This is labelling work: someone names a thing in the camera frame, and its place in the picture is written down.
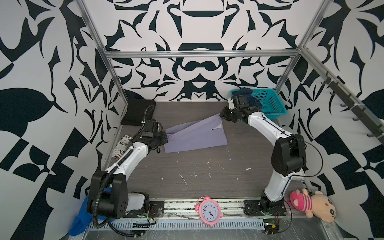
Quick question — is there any black skirt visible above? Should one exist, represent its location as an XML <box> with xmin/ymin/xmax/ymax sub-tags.
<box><xmin>121</xmin><ymin>98</ymin><xmax>156</xmax><ymax>126</ymax></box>

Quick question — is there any purple grey skirt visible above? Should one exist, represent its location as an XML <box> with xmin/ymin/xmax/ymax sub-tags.
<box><xmin>164</xmin><ymin>114</ymin><xmax>228</xmax><ymax>153</ymax></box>

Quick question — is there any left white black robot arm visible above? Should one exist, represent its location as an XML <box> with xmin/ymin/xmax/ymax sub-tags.
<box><xmin>87</xmin><ymin>105</ymin><xmax>168</xmax><ymax>238</ymax></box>

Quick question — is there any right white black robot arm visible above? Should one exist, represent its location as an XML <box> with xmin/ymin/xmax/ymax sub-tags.
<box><xmin>220</xmin><ymin>95</ymin><xmax>308</xmax><ymax>216</ymax></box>

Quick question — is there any dark navy garment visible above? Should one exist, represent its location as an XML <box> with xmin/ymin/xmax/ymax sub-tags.
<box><xmin>232</xmin><ymin>88</ymin><xmax>253</xmax><ymax>97</ymax></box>

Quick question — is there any teal plastic basket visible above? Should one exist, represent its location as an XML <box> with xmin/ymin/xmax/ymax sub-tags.
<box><xmin>230</xmin><ymin>88</ymin><xmax>288</xmax><ymax>121</ymax></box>

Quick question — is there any white square clock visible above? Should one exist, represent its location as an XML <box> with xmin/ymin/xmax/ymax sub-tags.
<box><xmin>295</xmin><ymin>169</ymin><xmax>305</xmax><ymax>181</ymax></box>

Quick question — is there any pink alarm clock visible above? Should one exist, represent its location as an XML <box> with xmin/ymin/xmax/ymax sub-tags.
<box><xmin>195</xmin><ymin>196</ymin><xmax>224</xmax><ymax>228</ymax></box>

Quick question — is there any blue cloth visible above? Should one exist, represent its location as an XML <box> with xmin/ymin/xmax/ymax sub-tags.
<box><xmin>68</xmin><ymin>187</ymin><xmax>115</xmax><ymax>237</ymax></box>

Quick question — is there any small green circuit board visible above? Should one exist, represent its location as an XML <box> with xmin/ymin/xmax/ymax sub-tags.
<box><xmin>263</xmin><ymin>219</ymin><xmax>280</xmax><ymax>235</ymax></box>

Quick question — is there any pink plush pig toy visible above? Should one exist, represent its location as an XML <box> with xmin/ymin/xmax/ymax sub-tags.
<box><xmin>290</xmin><ymin>189</ymin><xmax>337</xmax><ymax>223</ymax></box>

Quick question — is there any white slotted cable duct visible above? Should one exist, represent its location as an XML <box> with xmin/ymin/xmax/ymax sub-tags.
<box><xmin>86</xmin><ymin>218</ymin><xmax>266</xmax><ymax>232</ymax></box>

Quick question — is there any black wall hook rack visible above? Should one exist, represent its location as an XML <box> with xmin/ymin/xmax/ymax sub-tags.
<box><xmin>322</xmin><ymin>71</ymin><xmax>384</xmax><ymax>145</ymax></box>

